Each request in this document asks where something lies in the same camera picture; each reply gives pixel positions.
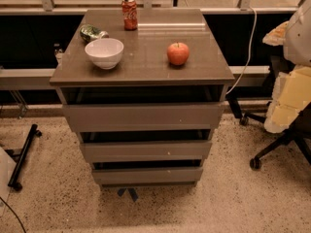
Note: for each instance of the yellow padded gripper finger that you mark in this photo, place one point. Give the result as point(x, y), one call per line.
point(291, 95)
point(276, 36)

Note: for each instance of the grey top drawer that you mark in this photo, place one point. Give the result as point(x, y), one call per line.
point(114, 118)

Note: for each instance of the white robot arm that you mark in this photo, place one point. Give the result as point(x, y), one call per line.
point(297, 43)

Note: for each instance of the grey drawer cabinet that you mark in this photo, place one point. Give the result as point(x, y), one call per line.
point(146, 77)

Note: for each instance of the grey bottom drawer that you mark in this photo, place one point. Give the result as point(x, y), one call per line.
point(148, 176)

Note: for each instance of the red apple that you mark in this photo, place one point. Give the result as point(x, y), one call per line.
point(178, 53)

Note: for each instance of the red soda can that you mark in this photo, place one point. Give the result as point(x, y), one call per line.
point(129, 11)

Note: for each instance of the white ceramic bowl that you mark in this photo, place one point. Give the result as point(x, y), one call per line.
point(105, 53)

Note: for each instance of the green crushed soda can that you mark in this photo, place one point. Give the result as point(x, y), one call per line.
point(91, 33)

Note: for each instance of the black wheeled stand base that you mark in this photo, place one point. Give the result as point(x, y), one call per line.
point(20, 157)

